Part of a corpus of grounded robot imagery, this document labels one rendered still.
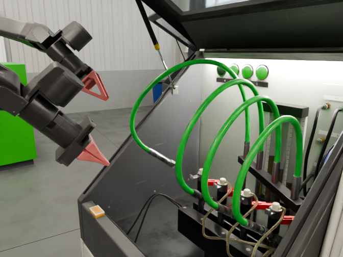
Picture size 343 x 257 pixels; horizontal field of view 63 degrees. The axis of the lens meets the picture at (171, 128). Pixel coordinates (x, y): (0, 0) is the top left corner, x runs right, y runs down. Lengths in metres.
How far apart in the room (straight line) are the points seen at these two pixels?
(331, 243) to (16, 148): 3.75
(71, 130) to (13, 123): 3.39
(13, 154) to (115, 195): 3.07
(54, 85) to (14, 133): 3.44
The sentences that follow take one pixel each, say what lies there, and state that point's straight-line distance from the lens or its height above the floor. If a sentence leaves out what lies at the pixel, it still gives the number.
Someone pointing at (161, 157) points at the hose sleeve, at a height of 1.13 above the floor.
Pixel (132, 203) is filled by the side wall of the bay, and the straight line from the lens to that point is 1.12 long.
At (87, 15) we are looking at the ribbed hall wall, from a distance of 7.39.
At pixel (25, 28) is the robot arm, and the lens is 0.95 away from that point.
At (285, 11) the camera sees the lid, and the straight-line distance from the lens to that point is 0.82.
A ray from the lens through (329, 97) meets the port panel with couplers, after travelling 0.88.
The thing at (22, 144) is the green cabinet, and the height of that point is 0.31.
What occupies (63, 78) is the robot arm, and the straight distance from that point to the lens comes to 0.55.
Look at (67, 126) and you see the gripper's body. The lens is 0.58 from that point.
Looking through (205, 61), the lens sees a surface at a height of 1.42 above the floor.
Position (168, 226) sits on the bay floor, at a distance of 1.08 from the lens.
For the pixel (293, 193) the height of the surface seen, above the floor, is 1.12.
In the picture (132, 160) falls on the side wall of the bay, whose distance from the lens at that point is 1.05.
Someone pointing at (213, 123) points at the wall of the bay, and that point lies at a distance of 1.16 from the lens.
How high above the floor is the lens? 1.44
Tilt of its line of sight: 15 degrees down
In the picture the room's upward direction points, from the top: straight up
